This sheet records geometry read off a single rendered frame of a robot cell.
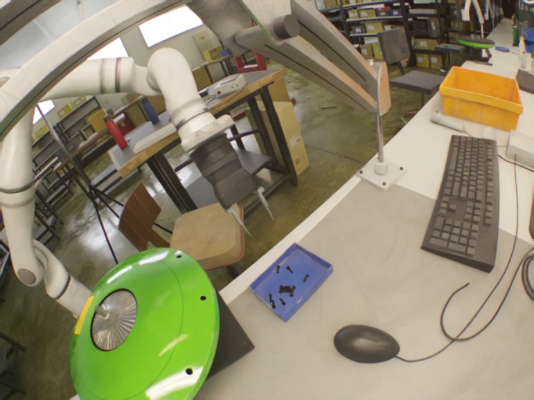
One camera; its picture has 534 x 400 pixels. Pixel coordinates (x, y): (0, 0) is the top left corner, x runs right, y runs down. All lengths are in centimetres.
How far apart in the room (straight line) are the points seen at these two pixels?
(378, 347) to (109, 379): 36
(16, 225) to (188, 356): 46
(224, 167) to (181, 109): 13
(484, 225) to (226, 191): 50
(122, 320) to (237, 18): 39
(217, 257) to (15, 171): 79
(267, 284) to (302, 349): 15
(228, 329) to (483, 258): 47
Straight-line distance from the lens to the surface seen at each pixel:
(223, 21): 25
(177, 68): 45
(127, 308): 37
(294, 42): 25
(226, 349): 45
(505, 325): 48
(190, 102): 43
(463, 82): 127
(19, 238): 64
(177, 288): 34
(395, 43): 238
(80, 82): 47
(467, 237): 51
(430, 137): 82
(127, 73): 46
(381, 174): 63
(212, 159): 41
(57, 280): 74
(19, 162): 57
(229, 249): 99
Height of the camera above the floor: 131
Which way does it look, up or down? 38 degrees down
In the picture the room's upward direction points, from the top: 23 degrees counter-clockwise
